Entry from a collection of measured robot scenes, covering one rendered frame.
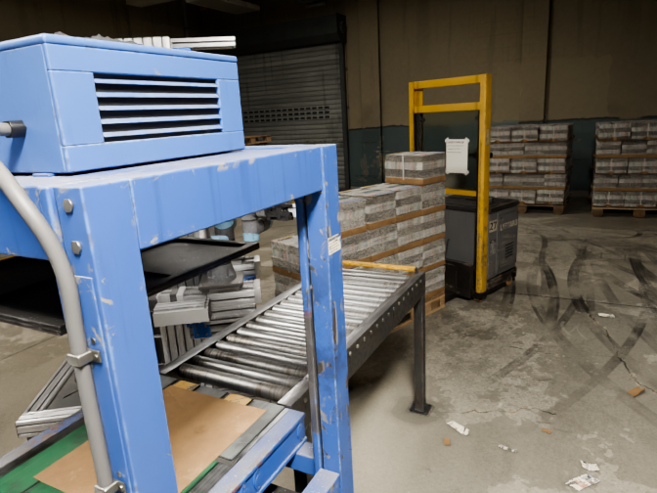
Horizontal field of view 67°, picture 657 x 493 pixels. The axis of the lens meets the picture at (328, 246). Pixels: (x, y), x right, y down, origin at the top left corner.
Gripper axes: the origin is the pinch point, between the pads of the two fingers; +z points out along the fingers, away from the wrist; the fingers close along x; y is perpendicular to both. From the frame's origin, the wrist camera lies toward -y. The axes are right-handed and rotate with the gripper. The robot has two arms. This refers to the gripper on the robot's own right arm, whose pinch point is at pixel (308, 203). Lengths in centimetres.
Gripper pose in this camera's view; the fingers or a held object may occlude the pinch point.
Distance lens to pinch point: 221.8
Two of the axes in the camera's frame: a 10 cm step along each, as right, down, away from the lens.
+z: 9.5, 0.3, -3.1
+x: -3.1, 1.3, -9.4
